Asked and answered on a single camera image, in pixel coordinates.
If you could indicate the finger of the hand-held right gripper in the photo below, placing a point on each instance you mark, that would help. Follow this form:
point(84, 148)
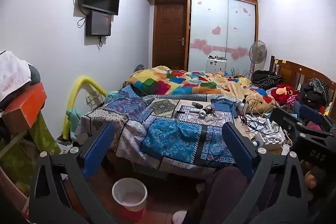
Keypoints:
point(283, 116)
point(311, 112)

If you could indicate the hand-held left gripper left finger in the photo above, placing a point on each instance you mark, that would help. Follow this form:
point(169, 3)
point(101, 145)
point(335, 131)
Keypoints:
point(98, 150)

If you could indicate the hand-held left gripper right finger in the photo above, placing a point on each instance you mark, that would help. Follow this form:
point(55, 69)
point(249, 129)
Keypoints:
point(240, 148)

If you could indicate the white red wastebasket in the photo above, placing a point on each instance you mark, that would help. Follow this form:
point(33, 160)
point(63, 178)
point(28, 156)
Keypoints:
point(130, 193)

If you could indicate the purple black spray bottle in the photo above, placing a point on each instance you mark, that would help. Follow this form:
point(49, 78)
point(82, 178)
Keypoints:
point(197, 105)

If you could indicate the person's right hand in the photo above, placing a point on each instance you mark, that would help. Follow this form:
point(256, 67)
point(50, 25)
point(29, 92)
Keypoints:
point(312, 179)

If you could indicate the black clothes pile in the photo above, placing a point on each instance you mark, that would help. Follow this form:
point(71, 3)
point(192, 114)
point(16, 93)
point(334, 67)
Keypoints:
point(315, 92)

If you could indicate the white power strip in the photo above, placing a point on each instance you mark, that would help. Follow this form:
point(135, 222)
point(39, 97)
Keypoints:
point(267, 134)

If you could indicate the red plush toy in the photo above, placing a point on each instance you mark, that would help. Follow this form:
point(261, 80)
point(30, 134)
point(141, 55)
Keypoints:
point(282, 91)

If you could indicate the teal cloth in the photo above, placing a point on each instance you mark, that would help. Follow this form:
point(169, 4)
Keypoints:
point(72, 120)

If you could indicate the black striped cloth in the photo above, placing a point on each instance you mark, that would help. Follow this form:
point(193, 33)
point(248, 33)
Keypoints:
point(266, 78)

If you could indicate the white rounded appliance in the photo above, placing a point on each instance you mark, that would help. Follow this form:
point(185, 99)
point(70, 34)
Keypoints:
point(238, 106)

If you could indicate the wooden headboard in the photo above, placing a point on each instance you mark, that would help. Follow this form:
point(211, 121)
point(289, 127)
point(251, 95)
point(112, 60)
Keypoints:
point(294, 69)

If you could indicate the tangled white earphones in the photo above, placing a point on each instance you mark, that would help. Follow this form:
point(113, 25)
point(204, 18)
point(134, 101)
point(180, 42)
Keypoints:
point(202, 115)

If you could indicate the person's leg in dark pants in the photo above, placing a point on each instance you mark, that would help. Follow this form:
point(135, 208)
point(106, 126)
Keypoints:
point(223, 195)

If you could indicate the yellow foam tube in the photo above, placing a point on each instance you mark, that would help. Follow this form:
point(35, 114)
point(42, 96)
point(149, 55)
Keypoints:
point(76, 87)

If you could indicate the standing electric fan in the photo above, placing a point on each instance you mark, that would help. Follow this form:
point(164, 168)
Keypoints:
point(258, 52)

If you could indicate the black silver pen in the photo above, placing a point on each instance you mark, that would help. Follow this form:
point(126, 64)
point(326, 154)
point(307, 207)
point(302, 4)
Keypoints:
point(181, 111)

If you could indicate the blue patchwork bed sheet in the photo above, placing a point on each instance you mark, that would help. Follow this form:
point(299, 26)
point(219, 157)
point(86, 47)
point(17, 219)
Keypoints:
point(168, 134)

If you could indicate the colourful patch blanket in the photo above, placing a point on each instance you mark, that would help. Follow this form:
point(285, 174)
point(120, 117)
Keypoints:
point(189, 82)

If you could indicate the green patterned bag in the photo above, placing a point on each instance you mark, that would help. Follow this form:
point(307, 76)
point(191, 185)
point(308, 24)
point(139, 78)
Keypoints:
point(15, 161)

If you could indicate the white box appliance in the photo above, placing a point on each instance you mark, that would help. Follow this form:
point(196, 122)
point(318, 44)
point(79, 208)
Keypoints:
point(216, 65)

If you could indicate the orange box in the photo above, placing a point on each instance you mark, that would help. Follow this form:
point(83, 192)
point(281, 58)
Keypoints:
point(26, 106)

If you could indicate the white slipper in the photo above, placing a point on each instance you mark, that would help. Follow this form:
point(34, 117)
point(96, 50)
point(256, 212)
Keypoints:
point(179, 216)

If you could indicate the grey cloth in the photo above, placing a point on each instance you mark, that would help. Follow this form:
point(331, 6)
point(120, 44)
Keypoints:
point(35, 74)

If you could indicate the white cloth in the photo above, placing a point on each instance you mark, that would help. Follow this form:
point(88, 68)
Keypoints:
point(13, 74)

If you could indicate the wardrobe with frosted sliding doors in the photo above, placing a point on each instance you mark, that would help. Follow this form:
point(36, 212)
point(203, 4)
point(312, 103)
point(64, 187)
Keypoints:
point(210, 16)

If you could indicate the brown wooden door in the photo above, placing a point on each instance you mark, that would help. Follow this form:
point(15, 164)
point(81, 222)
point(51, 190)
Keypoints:
point(169, 29)

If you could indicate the small black wall monitor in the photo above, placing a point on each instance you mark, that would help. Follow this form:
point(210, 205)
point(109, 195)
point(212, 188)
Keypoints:
point(98, 23)

